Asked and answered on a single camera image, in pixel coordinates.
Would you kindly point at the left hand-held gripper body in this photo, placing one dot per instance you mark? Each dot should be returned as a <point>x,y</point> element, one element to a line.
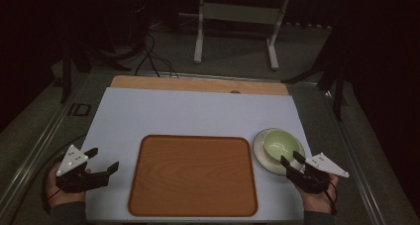
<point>77,177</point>

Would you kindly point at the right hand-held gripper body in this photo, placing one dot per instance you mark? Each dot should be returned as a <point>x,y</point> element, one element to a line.
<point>313,173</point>

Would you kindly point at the green bowl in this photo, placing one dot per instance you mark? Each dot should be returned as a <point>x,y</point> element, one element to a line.
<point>281,144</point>

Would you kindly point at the white plate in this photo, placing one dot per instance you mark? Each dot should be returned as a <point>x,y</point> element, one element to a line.
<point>264,159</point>

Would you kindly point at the person's left hand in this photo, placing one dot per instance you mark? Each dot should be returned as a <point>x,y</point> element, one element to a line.
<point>60,191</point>

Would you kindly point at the person's right hand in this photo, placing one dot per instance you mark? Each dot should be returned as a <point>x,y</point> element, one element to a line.
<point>317,198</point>

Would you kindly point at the wooden tray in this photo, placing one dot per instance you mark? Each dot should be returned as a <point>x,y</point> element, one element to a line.
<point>193,175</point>

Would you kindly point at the black tripod stand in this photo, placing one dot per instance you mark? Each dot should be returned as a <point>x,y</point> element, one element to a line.
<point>327,73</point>
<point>89,58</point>

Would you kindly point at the white table mat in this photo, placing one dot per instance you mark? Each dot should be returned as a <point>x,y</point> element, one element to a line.
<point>198,116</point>

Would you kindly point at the white metal stand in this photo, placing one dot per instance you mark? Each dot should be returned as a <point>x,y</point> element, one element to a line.
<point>237,17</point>

